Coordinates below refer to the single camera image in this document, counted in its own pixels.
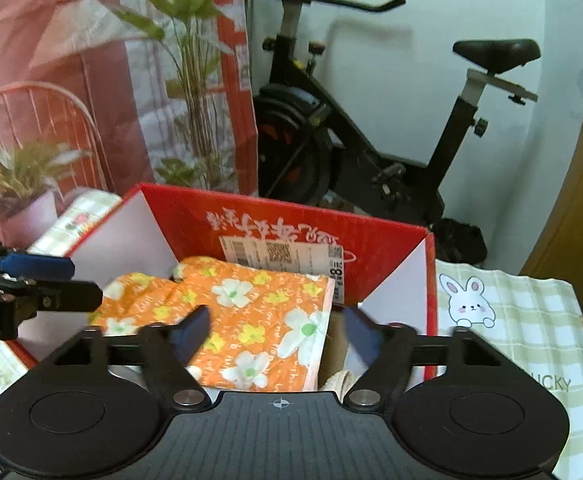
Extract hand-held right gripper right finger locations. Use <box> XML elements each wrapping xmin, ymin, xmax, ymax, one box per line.
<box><xmin>344</xmin><ymin>306</ymin><xmax>517</xmax><ymax>411</ymax></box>

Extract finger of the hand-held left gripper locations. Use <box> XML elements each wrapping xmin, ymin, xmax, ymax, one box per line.
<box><xmin>0</xmin><ymin>280</ymin><xmax>104</xmax><ymax>317</ymax></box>
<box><xmin>0</xmin><ymin>240</ymin><xmax>76</xmax><ymax>280</ymax></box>

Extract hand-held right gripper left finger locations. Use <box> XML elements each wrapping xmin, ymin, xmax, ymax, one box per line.
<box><xmin>39</xmin><ymin>305</ymin><xmax>212</xmax><ymax>409</ymax></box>

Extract orange floral cloth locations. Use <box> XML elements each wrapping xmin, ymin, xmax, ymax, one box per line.
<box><xmin>88</xmin><ymin>256</ymin><xmax>336</xmax><ymax>392</ymax></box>

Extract red strawberry print cardboard box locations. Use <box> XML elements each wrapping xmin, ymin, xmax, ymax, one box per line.
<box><xmin>9</xmin><ymin>182</ymin><xmax>439</xmax><ymax>396</ymax></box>

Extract beige cloth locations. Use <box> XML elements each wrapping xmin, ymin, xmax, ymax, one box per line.
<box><xmin>321</xmin><ymin>369</ymin><xmax>369</xmax><ymax>397</ymax></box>

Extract green checkered bunny tablecloth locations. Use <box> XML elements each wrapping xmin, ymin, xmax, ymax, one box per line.
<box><xmin>0</xmin><ymin>189</ymin><xmax>583</xmax><ymax>480</ymax></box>

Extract black exercise bike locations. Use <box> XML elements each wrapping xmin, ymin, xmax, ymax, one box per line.
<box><xmin>239</xmin><ymin>0</ymin><xmax>542</xmax><ymax>267</ymax></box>

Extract red printed backdrop cloth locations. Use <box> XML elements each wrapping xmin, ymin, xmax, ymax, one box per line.
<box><xmin>0</xmin><ymin>0</ymin><xmax>260</xmax><ymax>256</ymax></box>

